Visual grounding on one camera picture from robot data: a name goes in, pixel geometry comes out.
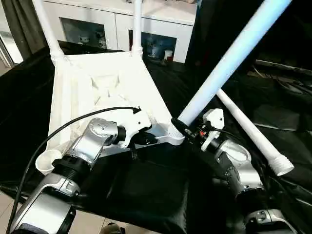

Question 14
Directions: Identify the grey curtain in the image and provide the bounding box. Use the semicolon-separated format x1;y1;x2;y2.
2;0;50;64

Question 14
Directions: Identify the white plastic table top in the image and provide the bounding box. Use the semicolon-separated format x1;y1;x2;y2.
35;50;186;176

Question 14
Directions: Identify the white plastic table leg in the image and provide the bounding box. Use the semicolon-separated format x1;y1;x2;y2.
131;0;145;56
33;0;67;59
216;88;295;176
167;0;293;146

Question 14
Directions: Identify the dark tall cabinet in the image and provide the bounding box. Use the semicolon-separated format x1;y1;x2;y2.
186;0;312;71

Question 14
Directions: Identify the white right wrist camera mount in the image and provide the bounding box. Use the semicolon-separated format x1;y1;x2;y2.
201;108;225;151

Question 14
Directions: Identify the long black rod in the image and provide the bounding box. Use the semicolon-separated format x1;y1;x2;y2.
255;59;312;74

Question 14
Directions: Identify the black mat cloth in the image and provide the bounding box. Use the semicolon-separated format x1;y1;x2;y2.
0;40;312;234

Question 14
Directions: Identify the white display cabinet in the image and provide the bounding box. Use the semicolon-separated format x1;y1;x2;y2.
42;0;197;64

